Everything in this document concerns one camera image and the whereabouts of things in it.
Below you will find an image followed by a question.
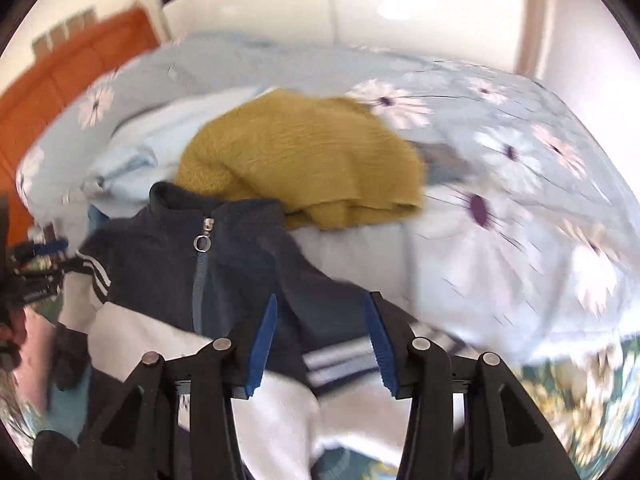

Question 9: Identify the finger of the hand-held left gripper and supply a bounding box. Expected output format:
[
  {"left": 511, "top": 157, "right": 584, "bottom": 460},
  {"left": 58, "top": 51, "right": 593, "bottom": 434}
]
[
  {"left": 12, "top": 239, "right": 69, "bottom": 264},
  {"left": 10, "top": 259, "right": 68, "bottom": 286}
]

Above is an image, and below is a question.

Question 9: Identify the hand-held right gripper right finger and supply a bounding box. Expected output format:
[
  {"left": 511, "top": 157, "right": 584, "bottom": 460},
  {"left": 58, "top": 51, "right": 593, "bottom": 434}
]
[{"left": 362, "top": 290, "right": 583, "bottom": 480}]

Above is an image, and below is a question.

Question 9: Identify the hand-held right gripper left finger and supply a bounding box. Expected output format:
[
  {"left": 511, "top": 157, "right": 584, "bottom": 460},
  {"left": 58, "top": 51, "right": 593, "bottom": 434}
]
[{"left": 75, "top": 294, "right": 278, "bottom": 480}]

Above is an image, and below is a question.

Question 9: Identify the navy and white zip jacket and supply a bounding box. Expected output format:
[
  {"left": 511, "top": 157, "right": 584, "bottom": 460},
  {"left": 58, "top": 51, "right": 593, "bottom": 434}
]
[{"left": 52, "top": 181, "right": 466, "bottom": 480}]

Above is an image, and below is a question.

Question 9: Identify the floral light blue duvet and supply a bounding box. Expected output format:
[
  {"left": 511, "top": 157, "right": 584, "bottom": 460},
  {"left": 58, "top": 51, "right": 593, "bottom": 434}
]
[{"left": 15, "top": 32, "right": 637, "bottom": 363}]

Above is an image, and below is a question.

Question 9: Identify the light blue garment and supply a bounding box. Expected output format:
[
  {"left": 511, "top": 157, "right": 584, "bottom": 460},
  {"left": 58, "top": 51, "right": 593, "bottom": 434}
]
[{"left": 82, "top": 85, "right": 268, "bottom": 221}]

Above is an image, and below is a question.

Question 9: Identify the orange headboard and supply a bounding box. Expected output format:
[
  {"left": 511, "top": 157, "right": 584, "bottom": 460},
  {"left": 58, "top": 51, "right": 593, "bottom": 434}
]
[{"left": 0, "top": 7, "right": 162, "bottom": 233}]

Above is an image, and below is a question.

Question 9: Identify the mustard yellow knit sweater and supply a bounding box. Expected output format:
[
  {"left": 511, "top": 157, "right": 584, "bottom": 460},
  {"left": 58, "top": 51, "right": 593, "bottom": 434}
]
[{"left": 174, "top": 89, "right": 427, "bottom": 231}]

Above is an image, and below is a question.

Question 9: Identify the beige curtain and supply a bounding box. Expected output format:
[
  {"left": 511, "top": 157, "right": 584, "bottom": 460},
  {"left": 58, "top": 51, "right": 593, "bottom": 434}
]
[{"left": 517, "top": 0, "right": 553, "bottom": 77}]

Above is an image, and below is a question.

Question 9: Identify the beige wall fixture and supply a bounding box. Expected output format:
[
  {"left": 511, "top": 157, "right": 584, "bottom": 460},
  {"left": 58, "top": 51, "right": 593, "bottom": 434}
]
[{"left": 31, "top": 6, "right": 97, "bottom": 57}]

